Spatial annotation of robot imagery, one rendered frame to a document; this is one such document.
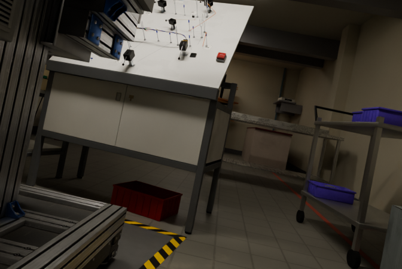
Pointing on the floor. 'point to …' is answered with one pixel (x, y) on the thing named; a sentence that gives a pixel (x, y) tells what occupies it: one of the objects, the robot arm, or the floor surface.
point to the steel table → (290, 131)
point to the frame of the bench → (139, 155)
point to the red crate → (146, 199)
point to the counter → (266, 147)
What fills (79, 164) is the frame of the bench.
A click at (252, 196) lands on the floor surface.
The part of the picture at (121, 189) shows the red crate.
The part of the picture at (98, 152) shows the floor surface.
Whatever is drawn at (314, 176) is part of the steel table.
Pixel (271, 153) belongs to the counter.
